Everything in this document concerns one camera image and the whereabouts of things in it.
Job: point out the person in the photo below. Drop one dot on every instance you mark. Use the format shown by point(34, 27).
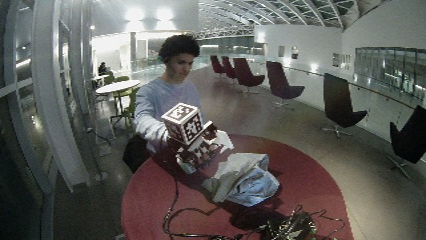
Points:
point(103, 68)
point(167, 96)

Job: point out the green chair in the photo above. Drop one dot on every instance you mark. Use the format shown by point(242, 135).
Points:
point(132, 106)
point(121, 93)

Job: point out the black chair backrest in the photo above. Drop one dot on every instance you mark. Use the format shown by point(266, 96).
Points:
point(135, 153)

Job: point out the small wall picture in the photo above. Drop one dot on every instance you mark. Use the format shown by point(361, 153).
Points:
point(295, 52)
point(282, 51)

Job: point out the black swivel armchair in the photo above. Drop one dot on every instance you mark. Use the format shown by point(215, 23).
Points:
point(340, 105)
point(411, 138)

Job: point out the light blue crumpled cloth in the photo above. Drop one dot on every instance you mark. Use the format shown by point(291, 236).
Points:
point(258, 188)

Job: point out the white round table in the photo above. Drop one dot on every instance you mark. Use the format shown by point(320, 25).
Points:
point(118, 86)

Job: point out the beige crumpled cloth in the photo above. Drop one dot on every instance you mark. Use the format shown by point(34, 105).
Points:
point(234, 170)

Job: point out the glass window panel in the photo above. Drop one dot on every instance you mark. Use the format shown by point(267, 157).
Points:
point(391, 71)

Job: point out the framed wall pictures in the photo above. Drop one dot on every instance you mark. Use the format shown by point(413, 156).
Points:
point(341, 61)

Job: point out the white marker cube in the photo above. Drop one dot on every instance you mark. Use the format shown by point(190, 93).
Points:
point(182, 121)

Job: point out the maroon swivel armchair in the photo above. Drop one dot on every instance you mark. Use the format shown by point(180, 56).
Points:
point(280, 81)
point(230, 68)
point(216, 65)
point(244, 75)

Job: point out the black electronic device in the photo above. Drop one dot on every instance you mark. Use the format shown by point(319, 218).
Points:
point(294, 228)

